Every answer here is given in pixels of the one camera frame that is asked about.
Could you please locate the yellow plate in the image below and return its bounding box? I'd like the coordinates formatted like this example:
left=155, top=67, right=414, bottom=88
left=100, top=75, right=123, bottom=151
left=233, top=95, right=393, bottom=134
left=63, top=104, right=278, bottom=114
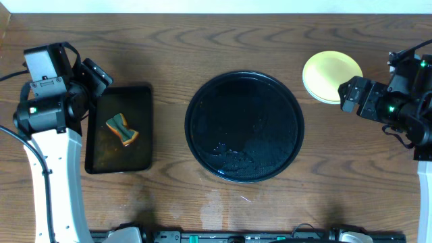
left=302, top=51, right=362, bottom=91

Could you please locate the orange green scrub sponge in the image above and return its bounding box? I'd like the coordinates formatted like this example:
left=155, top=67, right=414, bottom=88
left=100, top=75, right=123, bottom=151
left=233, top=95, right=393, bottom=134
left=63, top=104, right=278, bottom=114
left=106, top=113, right=139, bottom=146

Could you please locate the pale blue plate back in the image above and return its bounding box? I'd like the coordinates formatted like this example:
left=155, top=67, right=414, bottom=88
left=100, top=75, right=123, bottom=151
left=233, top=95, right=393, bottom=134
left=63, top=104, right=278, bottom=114
left=305, top=84, right=340, bottom=105

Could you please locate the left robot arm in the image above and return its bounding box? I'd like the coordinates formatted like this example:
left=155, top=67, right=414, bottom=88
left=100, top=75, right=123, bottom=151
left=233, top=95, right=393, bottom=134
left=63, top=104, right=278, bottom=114
left=13, top=42, right=113, bottom=242

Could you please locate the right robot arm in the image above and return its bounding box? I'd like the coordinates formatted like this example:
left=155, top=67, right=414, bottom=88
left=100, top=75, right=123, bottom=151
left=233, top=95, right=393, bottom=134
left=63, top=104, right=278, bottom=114
left=337, top=40, right=431, bottom=242

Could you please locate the black rectangular tray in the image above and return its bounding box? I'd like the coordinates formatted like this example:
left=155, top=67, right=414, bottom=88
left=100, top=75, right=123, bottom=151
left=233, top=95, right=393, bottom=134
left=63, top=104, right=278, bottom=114
left=84, top=85, right=153, bottom=174

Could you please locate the round black serving tray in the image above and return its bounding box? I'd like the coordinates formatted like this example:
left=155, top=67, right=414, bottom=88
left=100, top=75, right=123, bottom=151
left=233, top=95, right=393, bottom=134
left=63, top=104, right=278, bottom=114
left=184, top=71, right=305, bottom=183

